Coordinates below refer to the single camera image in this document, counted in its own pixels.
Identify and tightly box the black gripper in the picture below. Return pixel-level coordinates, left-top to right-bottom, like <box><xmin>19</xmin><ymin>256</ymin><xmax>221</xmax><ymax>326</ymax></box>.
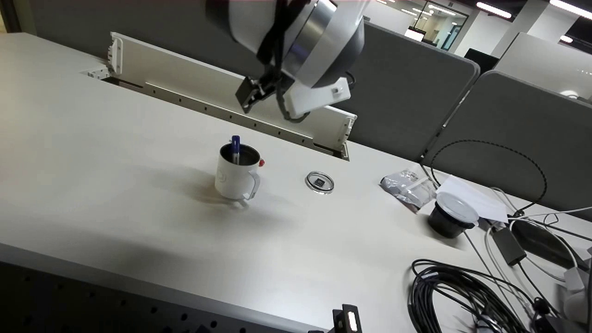
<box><xmin>234</xmin><ymin>71</ymin><xmax>280</xmax><ymax>117</ymax></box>

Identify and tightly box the blue capped marker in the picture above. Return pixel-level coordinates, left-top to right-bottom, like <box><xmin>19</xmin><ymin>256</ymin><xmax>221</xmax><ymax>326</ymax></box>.
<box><xmin>230</xmin><ymin>134</ymin><xmax>245</xmax><ymax>167</ymax></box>

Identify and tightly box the white metal mug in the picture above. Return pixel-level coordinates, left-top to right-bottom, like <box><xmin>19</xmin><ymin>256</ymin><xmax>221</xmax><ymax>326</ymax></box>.
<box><xmin>213</xmin><ymin>141</ymin><xmax>265</xmax><ymax>209</ymax></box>

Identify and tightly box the round metal lid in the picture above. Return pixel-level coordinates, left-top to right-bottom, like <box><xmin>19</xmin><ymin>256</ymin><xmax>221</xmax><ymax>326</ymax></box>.
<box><xmin>304</xmin><ymin>169</ymin><xmax>337</xmax><ymax>196</ymax></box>

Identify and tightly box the long grey partition panel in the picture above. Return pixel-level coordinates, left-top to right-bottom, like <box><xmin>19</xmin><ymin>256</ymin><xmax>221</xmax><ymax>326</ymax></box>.
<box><xmin>26</xmin><ymin>0</ymin><xmax>483</xmax><ymax>165</ymax></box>

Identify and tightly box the clear plastic bag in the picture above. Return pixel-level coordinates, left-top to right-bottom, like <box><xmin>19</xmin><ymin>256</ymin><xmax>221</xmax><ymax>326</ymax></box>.
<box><xmin>378</xmin><ymin>169</ymin><xmax>439</xmax><ymax>215</ymax></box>

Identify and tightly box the black round speaker puck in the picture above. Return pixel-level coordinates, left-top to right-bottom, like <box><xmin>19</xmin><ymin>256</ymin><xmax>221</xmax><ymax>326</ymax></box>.
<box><xmin>426</xmin><ymin>189</ymin><xmax>482</xmax><ymax>241</ymax></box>

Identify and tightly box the dark monitor behind partition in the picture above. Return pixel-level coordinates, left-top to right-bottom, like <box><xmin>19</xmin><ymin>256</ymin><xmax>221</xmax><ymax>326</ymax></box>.
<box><xmin>463</xmin><ymin>47</ymin><xmax>504</xmax><ymax>76</ymax></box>

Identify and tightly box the white paper sheet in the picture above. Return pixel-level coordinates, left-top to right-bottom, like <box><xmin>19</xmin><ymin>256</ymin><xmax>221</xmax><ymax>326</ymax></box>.
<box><xmin>433</xmin><ymin>176</ymin><xmax>515</xmax><ymax>226</ymax></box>

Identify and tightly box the grey partition panel rounded corner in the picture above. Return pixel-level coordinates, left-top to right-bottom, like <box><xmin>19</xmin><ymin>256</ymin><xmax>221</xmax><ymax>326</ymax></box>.
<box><xmin>420</xmin><ymin>69</ymin><xmax>592</xmax><ymax>215</ymax></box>

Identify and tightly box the black perforated panel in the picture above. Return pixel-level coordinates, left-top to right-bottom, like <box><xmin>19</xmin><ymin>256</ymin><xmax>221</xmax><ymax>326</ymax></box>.
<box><xmin>0</xmin><ymin>258</ymin><xmax>313</xmax><ymax>333</ymax></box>

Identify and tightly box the pale grey partition panel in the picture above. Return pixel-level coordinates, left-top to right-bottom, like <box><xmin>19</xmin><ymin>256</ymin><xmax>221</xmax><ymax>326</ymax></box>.
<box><xmin>493</xmin><ymin>30</ymin><xmax>592</xmax><ymax>104</ymax></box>

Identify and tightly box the black power adapter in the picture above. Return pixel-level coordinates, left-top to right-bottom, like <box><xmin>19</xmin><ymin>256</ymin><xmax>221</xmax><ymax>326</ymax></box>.
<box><xmin>489</xmin><ymin>226</ymin><xmax>530</xmax><ymax>269</ymax></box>

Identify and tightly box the black oval pad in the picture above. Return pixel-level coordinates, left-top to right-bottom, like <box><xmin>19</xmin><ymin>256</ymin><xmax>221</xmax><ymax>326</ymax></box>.
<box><xmin>509</xmin><ymin>217</ymin><xmax>580</xmax><ymax>270</ymax></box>

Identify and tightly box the black cable on robot arm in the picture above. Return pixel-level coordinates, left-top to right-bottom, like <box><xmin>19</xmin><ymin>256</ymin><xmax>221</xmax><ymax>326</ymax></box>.
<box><xmin>254</xmin><ymin>0</ymin><xmax>315</xmax><ymax>122</ymax></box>

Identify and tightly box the white wrist mount box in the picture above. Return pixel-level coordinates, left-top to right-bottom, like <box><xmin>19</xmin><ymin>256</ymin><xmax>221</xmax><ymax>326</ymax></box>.
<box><xmin>284</xmin><ymin>78</ymin><xmax>354</xmax><ymax>122</ymax></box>

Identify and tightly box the white hinged cable tray flap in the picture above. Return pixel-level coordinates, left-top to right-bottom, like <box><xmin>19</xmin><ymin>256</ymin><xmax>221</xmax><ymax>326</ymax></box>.
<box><xmin>86</xmin><ymin>30</ymin><xmax>359</xmax><ymax>163</ymax></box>

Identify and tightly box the thin black looping cable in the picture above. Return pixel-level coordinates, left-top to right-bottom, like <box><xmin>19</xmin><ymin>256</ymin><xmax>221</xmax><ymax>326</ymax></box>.
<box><xmin>419</xmin><ymin>137</ymin><xmax>552</xmax><ymax>219</ymax></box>

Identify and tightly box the small black camera mount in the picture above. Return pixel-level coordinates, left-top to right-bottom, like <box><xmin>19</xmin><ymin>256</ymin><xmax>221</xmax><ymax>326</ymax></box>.
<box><xmin>308</xmin><ymin>300</ymin><xmax>365</xmax><ymax>333</ymax></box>

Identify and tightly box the coiled black cable bundle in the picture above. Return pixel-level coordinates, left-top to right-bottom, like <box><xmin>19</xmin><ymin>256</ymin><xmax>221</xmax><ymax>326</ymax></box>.
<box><xmin>406</xmin><ymin>256</ymin><xmax>559</xmax><ymax>333</ymax></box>

